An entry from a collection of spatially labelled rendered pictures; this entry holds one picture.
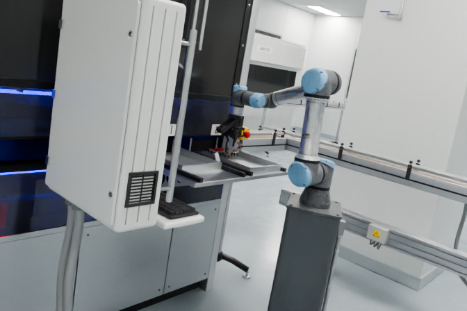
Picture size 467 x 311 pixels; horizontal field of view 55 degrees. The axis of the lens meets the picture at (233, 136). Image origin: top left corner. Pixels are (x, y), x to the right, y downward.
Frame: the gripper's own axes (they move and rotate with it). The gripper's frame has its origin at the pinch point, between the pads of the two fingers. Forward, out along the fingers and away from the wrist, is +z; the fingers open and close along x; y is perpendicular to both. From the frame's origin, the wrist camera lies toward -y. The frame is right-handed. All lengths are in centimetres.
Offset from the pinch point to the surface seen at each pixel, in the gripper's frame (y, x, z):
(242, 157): 18.5, 3.6, 4.8
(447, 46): 157, -48, -82
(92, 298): -61, 14, 73
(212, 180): -34.8, -24.8, 5.4
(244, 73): 21.2, 15.2, -41.6
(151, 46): -89, -41, -47
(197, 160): -15.7, 4.8, 5.0
